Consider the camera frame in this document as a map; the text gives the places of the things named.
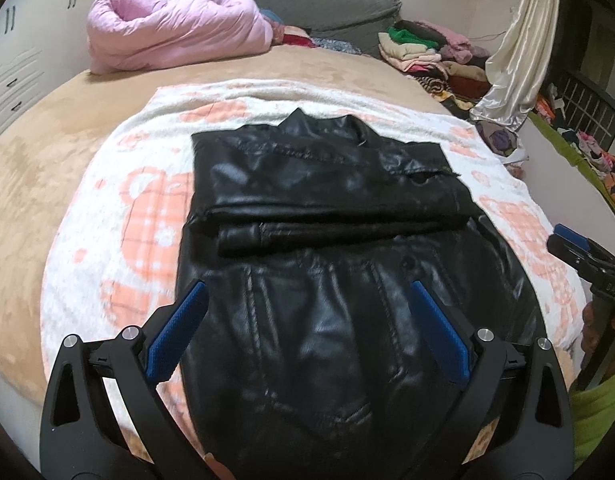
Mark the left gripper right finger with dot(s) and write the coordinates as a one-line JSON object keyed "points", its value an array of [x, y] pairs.
{"points": [[512, 418]]}

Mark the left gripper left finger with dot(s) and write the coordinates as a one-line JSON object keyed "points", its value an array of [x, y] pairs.
{"points": [[80, 437]]}

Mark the black leather jacket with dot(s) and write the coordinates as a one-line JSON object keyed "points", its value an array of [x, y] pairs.
{"points": [[309, 363]]}

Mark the green sleeve right forearm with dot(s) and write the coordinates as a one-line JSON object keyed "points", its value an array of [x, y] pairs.
{"points": [[593, 413]]}

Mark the pile of folded clothes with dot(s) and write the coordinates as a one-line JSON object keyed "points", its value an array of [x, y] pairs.
{"points": [[446, 64]]}

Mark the right hand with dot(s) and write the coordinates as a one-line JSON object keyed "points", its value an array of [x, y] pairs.
{"points": [[590, 334]]}

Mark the left hand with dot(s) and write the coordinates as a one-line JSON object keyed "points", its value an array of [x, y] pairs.
{"points": [[221, 471]]}

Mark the purple patterned bag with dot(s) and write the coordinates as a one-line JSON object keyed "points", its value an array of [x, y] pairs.
{"points": [[504, 143]]}

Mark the black metal rack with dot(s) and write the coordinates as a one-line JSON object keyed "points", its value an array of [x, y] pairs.
{"points": [[579, 104]]}

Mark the white pink patterned blanket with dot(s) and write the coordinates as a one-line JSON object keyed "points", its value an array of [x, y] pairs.
{"points": [[115, 257]]}

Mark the cream satin curtain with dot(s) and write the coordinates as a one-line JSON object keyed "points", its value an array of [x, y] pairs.
{"points": [[517, 69]]}

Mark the beige bed sheet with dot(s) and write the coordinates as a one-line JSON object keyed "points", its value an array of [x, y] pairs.
{"points": [[45, 152]]}

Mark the white wardrobe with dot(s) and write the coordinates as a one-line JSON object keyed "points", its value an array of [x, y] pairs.
{"points": [[43, 43]]}

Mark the red and blue pillows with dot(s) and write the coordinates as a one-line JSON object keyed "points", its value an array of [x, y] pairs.
{"points": [[295, 36]]}

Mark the pink quilt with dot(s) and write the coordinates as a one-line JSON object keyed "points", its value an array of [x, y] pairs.
{"points": [[131, 35]]}

